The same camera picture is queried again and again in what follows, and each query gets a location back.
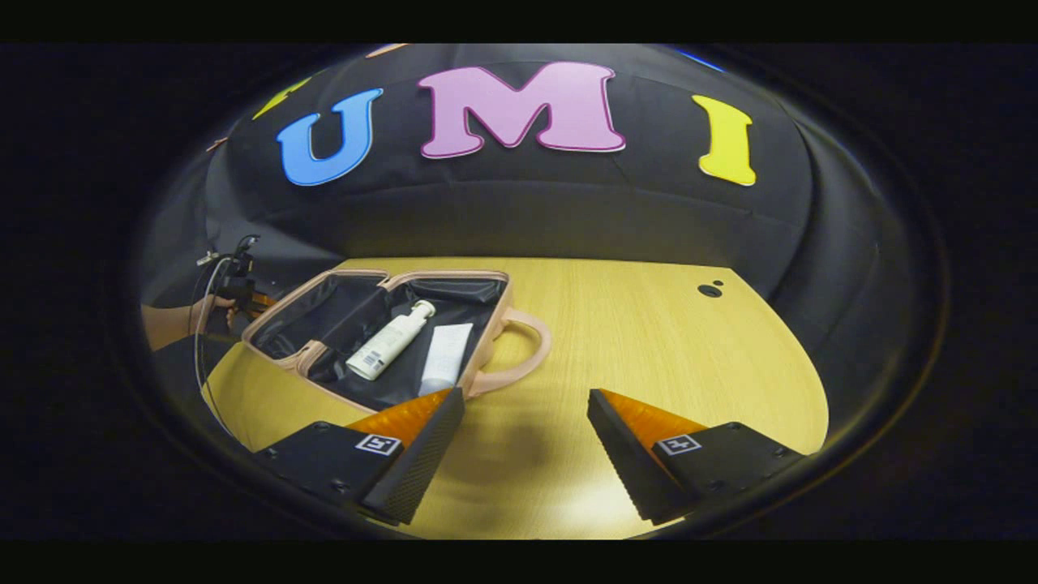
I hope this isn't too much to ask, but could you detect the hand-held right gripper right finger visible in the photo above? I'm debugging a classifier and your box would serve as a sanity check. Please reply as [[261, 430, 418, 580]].
[[586, 389, 809, 526]]

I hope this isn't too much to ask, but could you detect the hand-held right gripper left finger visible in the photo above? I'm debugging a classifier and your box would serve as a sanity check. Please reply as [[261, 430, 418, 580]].
[[251, 387, 466, 526]]

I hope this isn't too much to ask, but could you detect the pink suitcase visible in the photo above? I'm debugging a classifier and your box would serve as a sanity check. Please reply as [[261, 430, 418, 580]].
[[242, 269, 553, 415]]

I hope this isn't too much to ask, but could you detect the white squeeze tube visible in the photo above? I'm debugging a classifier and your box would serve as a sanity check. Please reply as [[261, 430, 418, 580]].
[[418, 323, 474, 397]]

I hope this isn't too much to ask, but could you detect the white pump bottle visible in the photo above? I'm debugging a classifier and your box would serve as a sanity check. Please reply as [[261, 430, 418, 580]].
[[346, 300, 437, 381]]

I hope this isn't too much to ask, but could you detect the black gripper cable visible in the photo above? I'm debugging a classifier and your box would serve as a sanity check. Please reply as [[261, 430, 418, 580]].
[[191, 253, 244, 443]]

